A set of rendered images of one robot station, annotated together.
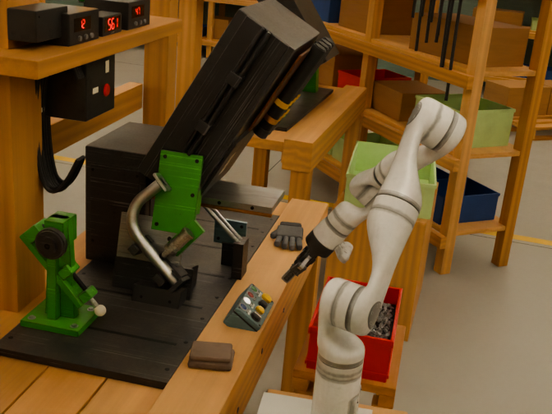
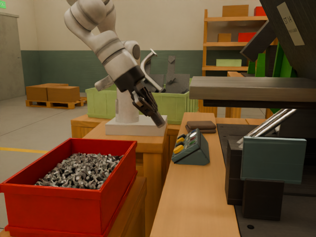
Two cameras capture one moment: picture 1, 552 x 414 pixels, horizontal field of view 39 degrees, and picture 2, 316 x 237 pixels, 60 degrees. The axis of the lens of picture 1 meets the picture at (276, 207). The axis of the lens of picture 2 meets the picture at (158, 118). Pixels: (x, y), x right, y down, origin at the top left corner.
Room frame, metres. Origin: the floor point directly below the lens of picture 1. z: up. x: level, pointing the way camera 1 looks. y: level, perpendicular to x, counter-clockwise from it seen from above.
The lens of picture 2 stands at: (2.50, -0.08, 1.17)
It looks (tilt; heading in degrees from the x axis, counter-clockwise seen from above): 13 degrees down; 177
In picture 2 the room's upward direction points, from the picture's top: straight up
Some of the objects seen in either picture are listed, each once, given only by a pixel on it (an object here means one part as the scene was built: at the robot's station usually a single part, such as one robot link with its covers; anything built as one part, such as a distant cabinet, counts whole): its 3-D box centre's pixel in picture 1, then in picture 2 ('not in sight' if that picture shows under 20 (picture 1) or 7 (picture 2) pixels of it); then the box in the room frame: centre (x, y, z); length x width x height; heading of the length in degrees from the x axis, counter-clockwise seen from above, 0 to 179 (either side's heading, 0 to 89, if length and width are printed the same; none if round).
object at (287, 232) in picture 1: (287, 235); not in sight; (2.32, -0.04, 0.91); 0.20 x 0.11 x 0.03; 178
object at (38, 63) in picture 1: (80, 38); not in sight; (2.08, 0.55, 1.52); 0.90 x 0.25 x 0.04; 169
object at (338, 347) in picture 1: (344, 323); (127, 62); (1.35, -0.15, 1.14); 0.09 x 0.09 x 0.17; 60
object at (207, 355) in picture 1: (211, 355); (200, 126); (1.55, 0.12, 0.91); 0.10 x 0.08 x 0.03; 89
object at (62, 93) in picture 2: not in sight; (59, 95); (-3.90, -2.07, 0.22); 1.20 x 0.81 x 0.44; 71
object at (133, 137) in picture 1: (136, 192); not in sight; (2.16, 0.41, 1.07); 0.30 x 0.18 x 0.34; 169
